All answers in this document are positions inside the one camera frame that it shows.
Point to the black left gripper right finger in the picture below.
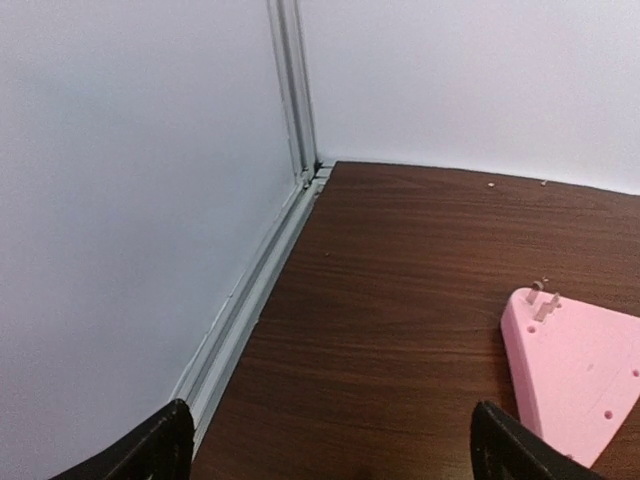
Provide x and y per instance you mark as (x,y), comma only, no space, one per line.
(515,450)

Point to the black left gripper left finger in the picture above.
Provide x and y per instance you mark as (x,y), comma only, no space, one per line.
(161,447)

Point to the left aluminium frame post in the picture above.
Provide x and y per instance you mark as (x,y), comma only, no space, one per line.
(287,39)

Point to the left aluminium floor rail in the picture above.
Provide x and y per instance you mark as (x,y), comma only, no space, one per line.
(209,371)

